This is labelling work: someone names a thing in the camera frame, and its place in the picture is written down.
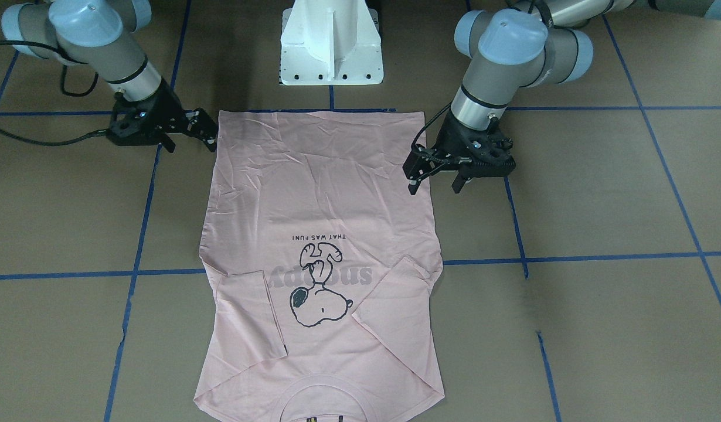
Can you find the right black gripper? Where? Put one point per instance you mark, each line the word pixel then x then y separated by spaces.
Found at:
pixel 165 105

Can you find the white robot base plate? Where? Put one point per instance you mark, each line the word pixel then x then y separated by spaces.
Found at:
pixel 331 43

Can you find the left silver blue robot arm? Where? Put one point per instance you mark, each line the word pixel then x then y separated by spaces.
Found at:
pixel 526 44

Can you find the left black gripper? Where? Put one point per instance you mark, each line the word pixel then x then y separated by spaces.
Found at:
pixel 452 139

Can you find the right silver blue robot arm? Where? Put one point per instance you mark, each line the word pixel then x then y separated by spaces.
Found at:
pixel 99 34

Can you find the pink Snoopy t-shirt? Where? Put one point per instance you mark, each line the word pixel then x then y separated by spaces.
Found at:
pixel 321 266

